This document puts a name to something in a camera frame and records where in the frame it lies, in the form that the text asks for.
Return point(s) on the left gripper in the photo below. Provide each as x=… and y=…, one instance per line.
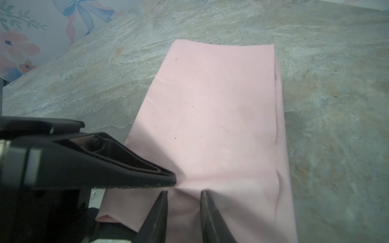
x=48, y=169

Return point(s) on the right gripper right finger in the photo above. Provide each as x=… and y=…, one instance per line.
x=214, y=228

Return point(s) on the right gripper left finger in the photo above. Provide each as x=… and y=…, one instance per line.
x=154, y=227

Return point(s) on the purple wrapping paper sheet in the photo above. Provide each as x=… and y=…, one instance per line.
x=214, y=116

